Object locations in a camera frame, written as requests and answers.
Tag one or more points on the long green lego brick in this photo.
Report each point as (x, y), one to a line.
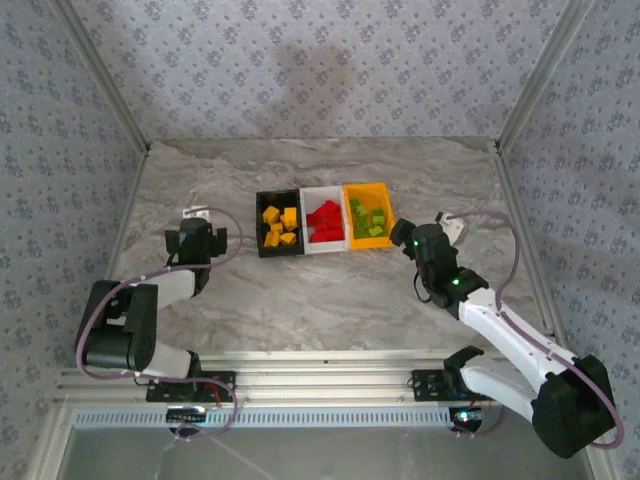
(375, 231)

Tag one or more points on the orange plastic bin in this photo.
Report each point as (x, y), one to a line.
(370, 244)

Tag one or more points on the yellow lego brick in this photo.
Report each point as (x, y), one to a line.
(272, 239)
(276, 227)
(270, 214)
(288, 213)

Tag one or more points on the black plastic bin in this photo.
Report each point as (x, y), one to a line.
(280, 251)

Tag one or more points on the red lego brick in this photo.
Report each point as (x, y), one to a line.
(315, 219)
(318, 236)
(328, 205)
(336, 235)
(324, 227)
(334, 216)
(337, 226)

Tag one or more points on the orange lego brick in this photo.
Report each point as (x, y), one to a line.
(287, 238)
(292, 226)

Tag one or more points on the white plastic bin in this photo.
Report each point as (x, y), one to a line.
(325, 248)

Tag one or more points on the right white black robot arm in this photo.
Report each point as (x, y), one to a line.
(505, 335)

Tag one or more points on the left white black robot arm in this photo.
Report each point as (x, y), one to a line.
(115, 345)

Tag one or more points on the black circuit board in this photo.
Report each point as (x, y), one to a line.
(467, 417)
(187, 414)

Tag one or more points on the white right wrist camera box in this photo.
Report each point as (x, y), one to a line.
(454, 227)

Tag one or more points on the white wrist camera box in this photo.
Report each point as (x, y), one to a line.
(454, 227)
(195, 212)

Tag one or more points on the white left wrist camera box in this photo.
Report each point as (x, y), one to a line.
(195, 212)

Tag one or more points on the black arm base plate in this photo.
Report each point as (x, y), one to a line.
(422, 387)
(225, 385)

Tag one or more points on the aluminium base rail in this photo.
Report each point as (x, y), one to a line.
(325, 382)

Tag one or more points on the aluminium frame post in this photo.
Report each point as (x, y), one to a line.
(106, 75)
(538, 75)

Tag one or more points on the aluminium frame leg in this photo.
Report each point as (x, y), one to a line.
(47, 445)
(605, 470)

